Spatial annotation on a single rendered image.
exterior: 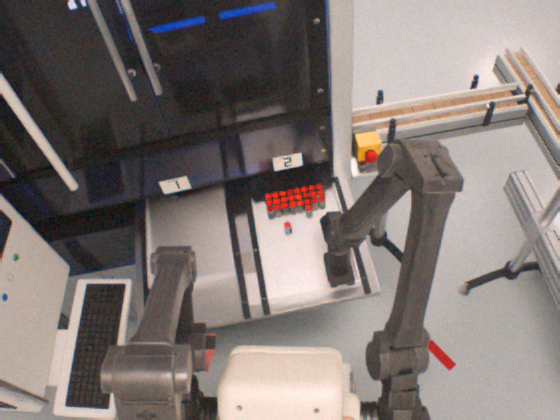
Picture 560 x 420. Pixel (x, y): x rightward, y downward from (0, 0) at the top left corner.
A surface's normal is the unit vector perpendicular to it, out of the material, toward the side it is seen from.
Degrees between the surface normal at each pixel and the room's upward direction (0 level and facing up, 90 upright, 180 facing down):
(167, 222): 0
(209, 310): 0
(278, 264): 0
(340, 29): 90
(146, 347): 50
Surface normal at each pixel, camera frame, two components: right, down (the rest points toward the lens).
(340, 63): 0.17, 0.82
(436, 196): 0.22, 0.40
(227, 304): -0.10, -0.54
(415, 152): 0.14, -0.70
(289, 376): -0.04, -0.97
